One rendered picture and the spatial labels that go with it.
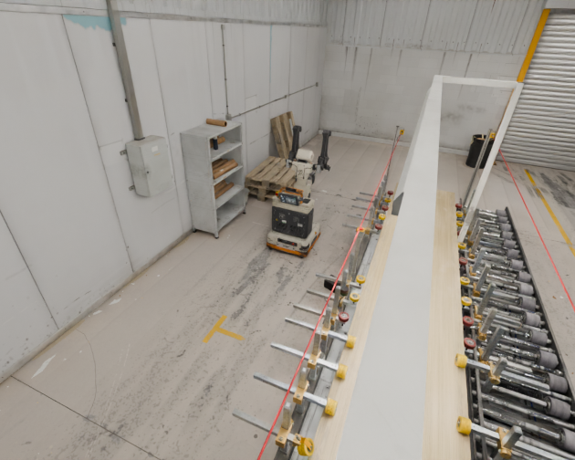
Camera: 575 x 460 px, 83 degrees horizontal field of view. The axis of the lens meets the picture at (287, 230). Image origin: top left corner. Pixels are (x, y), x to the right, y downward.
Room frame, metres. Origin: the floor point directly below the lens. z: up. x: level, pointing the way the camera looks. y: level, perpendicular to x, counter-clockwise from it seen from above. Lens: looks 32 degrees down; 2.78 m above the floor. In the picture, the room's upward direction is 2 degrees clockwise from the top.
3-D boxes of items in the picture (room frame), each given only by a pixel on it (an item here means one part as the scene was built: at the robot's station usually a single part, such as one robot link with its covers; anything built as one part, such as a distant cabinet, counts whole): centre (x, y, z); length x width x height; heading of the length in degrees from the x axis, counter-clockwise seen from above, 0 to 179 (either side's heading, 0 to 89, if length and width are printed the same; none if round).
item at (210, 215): (4.60, 1.11, 0.78); 0.90 x 0.45 x 1.55; 159
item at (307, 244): (4.07, -0.11, 0.16); 0.67 x 0.64 x 0.25; 158
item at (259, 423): (0.93, 0.09, 0.95); 0.36 x 0.03 x 0.03; 69
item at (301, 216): (3.98, -0.07, 0.59); 0.55 x 0.34 x 0.83; 68
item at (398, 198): (1.97, -0.80, 2.34); 2.40 x 0.12 x 0.08; 159
